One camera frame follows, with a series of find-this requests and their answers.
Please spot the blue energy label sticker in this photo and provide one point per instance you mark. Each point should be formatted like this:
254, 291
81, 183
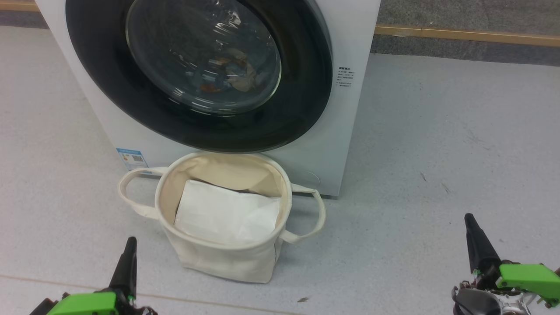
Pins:
132, 159

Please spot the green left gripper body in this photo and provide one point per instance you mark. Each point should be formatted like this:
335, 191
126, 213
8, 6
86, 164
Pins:
83, 304

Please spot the washing machine door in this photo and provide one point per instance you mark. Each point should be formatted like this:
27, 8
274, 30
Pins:
302, 100

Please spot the blue patterned garment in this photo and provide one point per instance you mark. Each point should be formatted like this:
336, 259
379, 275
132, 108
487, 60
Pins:
240, 81

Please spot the small printed text label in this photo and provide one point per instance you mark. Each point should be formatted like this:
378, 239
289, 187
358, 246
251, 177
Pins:
345, 77

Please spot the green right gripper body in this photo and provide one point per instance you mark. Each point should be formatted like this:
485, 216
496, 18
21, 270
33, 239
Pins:
529, 278

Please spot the white front-load washing machine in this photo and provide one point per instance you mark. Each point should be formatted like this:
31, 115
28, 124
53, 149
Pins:
350, 39

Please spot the white folded cloth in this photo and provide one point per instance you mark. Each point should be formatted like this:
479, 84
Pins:
223, 214

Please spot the cream canvas laundry basket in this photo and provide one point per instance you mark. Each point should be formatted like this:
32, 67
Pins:
227, 262

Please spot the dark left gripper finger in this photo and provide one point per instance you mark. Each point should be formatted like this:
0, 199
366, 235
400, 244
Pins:
127, 271

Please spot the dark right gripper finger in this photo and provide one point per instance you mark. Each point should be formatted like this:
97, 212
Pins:
479, 249

